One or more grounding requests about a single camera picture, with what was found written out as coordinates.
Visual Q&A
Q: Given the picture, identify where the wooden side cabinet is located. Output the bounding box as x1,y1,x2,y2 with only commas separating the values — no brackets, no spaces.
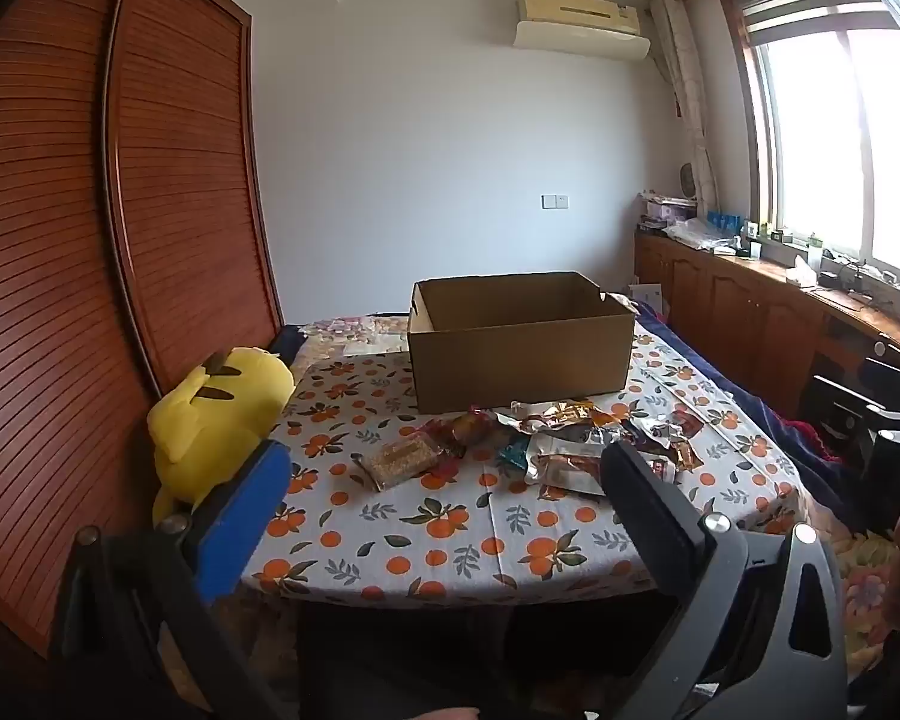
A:
634,229,900,421

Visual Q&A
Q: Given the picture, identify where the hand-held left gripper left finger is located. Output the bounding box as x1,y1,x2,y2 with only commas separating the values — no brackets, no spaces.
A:
49,439,301,720

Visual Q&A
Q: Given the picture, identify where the floral blanket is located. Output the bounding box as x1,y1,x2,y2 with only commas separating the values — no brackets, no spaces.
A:
285,315,900,698

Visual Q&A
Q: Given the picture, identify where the stack of boxes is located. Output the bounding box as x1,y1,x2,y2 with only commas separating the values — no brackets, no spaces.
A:
637,191,698,232

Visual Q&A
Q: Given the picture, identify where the wooden framed window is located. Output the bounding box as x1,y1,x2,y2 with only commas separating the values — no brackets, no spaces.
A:
720,0,900,263

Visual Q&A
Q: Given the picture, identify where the yellow plush toy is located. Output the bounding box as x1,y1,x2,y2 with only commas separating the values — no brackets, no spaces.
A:
146,346,297,526

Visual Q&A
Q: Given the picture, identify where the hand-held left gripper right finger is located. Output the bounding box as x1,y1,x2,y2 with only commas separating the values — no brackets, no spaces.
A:
600,439,848,720

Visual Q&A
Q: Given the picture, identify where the brown cardboard box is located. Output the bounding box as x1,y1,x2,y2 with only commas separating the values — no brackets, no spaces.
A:
406,271,637,415

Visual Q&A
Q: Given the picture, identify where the orange fruit print tablecloth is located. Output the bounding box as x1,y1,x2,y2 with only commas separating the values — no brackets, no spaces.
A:
240,322,811,605

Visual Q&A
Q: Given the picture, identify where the wooden slatted wardrobe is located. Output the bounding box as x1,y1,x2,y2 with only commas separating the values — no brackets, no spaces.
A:
0,0,286,661

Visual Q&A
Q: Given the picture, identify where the pile of snack packets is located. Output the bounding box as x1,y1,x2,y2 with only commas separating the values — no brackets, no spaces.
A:
495,397,710,500

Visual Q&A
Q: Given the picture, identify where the wall air conditioner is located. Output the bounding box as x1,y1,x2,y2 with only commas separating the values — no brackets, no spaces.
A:
514,0,652,59

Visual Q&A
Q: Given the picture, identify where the pale patterned curtain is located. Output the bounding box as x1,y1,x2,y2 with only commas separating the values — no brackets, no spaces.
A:
649,0,721,203

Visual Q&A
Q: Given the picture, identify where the dark blue blanket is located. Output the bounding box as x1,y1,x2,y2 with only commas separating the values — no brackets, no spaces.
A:
637,300,871,511

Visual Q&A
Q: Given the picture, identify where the clear granola bar packet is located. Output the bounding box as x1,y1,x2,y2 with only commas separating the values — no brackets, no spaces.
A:
356,439,443,492

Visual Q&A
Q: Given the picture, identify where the clear plastic bag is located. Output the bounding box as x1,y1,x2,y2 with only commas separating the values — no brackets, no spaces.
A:
667,217,737,252

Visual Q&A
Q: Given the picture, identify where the pink-ended orange snack packet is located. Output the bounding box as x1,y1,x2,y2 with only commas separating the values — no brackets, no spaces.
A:
420,411,500,458

